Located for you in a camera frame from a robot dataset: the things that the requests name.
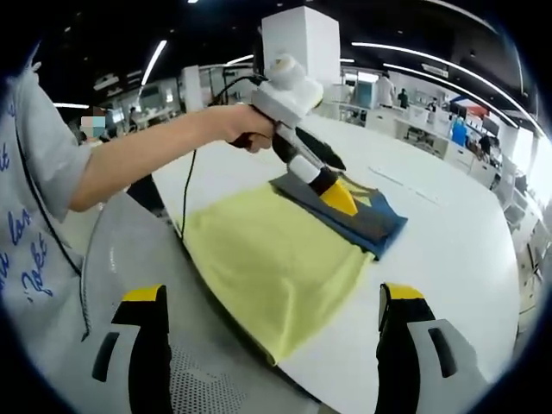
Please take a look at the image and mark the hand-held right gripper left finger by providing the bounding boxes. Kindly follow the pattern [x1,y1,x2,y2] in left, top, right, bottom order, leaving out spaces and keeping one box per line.
[75,284,172,414]

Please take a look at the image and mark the white tall locker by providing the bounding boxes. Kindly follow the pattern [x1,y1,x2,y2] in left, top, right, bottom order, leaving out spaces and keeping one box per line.
[180,65,200,114]

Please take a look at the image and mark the blue storage bin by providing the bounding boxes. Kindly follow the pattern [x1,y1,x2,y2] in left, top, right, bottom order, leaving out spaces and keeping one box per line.
[450,119,467,146]

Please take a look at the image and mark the yellow blue grey garment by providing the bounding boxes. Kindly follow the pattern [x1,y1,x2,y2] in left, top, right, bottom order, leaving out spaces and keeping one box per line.
[179,171,409,367]

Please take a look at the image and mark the black cable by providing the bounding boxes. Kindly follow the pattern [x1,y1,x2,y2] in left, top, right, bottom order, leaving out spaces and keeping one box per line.
[180,73,269,242]
[15,124,94,342]

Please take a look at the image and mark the white square pillar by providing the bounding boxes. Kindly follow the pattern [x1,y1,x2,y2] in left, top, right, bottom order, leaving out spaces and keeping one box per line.
[261,6,342,117]

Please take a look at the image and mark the person's white printed shirt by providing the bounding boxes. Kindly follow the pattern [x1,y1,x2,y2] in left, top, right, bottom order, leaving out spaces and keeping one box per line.
[0,64,94,346]

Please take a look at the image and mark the white cabinet row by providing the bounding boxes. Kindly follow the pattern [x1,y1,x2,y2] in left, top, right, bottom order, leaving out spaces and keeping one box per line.
[336,103,505,182]

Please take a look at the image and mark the teal front appliance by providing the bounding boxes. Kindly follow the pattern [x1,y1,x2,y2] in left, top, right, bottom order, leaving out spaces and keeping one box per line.
[355,79,376,107]

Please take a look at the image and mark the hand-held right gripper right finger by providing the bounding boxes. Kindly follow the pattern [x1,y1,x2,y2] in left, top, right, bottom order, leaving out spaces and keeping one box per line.
[375,282,492,414]

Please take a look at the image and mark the person's left hand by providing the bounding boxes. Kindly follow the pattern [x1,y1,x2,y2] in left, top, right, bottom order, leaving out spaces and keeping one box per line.
[205,103,278,154]

